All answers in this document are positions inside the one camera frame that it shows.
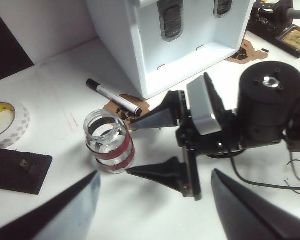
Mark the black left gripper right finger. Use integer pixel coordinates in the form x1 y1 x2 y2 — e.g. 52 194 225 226
210 168 300 240

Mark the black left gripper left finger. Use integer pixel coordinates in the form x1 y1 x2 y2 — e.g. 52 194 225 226
0 170 102 240

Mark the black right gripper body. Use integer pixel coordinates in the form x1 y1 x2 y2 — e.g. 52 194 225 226
176 91 241 202

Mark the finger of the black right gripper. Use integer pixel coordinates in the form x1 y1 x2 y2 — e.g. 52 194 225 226
129 90 181 131
125 156 188 198

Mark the clear bottle with red bands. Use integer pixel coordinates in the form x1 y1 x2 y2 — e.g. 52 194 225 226
83 109 136 175

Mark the white water dispenser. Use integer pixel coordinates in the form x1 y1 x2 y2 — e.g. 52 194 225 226
86 0 255 100

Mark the grey dispenser lever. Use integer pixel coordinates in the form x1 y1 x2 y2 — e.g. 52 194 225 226
213 0 233 18
157 0 184 42

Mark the small black scrap pile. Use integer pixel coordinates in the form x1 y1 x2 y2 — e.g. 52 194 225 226
236 47 250 60
116 107 138 131

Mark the black and white marker pen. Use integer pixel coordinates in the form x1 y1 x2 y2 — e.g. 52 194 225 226
86 78 143 116

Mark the small bolt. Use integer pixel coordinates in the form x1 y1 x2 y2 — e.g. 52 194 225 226
19 159 32 173

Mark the black square foam pad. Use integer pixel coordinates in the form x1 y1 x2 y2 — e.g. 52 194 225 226
0 149 53 196

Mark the white tape roll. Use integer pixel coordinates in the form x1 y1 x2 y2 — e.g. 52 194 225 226
0 100 31 152

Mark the black soldering iron stand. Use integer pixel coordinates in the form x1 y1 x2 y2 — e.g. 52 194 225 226
247 0 300 60

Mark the white backdrop board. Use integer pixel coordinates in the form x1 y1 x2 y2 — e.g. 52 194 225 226
0 0 102 67

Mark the black cable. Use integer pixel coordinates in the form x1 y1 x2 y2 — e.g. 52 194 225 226
229 154 300 190

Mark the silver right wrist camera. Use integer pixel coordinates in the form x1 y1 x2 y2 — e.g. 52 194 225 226
186 72 227 136

